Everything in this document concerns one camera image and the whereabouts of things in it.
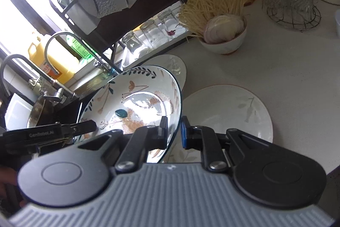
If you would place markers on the drinking glass middle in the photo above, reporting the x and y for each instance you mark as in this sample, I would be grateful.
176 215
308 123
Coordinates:
153 33

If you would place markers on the chrome sink faucet right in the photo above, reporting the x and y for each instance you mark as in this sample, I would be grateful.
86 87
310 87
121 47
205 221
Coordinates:
102 61

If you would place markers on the green soap bottle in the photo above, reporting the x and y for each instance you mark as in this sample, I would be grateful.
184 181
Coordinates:
78 48

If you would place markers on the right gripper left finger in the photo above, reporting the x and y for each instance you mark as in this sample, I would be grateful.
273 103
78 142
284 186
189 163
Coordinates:
135 147

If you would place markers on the white leaf plate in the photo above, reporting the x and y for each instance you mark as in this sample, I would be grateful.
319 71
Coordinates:
221 107
173 64

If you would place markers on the drinking glass right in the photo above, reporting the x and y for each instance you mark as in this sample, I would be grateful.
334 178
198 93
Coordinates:
170 23

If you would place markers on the steel pot in sink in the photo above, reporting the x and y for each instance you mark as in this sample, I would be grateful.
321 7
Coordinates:
42 112

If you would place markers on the drinking glass left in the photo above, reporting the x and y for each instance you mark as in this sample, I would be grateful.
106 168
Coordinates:
135 46

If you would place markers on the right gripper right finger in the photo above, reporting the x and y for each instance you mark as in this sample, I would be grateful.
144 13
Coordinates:
207 142

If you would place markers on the bowl with noodles and onion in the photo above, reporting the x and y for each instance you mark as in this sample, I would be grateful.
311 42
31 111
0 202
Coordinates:
219 25

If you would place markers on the floral patterned plate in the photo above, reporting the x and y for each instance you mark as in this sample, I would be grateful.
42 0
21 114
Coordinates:
135 98

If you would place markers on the chrome sink faucet left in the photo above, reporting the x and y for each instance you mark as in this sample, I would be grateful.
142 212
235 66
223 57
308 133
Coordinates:
8 60

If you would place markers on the orange detergent bottle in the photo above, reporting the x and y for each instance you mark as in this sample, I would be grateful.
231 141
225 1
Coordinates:
64 62

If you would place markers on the drinking glass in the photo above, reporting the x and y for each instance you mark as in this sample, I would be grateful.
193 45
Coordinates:
170 23
153 33
135 46

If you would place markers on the clear plastic bowl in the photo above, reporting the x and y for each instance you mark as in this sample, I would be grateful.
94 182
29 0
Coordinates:
337 21

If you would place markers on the white drip tray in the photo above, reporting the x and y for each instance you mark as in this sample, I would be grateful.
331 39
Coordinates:
124 58

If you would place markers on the chrome sink faucet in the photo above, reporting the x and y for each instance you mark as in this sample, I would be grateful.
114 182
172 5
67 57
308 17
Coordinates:
8 60
102 61

